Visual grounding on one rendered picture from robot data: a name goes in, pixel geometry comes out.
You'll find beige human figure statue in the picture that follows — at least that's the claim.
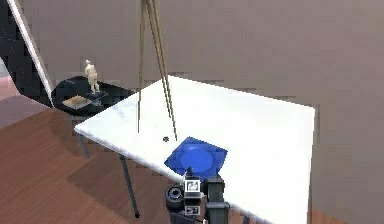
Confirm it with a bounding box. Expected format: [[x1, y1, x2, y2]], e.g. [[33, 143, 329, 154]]
[[83, 59, 101, 95]]

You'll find dark window with white frame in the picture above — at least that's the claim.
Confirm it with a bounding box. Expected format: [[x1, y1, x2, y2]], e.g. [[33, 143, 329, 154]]
[[0, 0, 55, 108]]

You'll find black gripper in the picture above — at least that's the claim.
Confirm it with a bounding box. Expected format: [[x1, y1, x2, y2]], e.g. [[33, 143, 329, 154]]
[[164, 184, 186, 212]]

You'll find white marble table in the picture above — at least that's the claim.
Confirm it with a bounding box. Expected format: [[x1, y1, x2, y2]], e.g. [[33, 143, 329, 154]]
[[73, 75, 316, 224]]

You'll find black round side table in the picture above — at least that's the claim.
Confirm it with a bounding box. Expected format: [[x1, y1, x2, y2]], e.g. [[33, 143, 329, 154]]
[[51, 75, 136, 160]]

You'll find blue square plate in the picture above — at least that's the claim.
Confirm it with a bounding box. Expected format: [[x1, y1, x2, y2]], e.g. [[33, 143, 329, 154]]
[[163, 135, 229, 178]]

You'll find brass tripod floor lamp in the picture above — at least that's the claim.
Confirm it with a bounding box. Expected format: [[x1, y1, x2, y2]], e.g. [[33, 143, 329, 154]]
[[136, 0, 179, 142]]

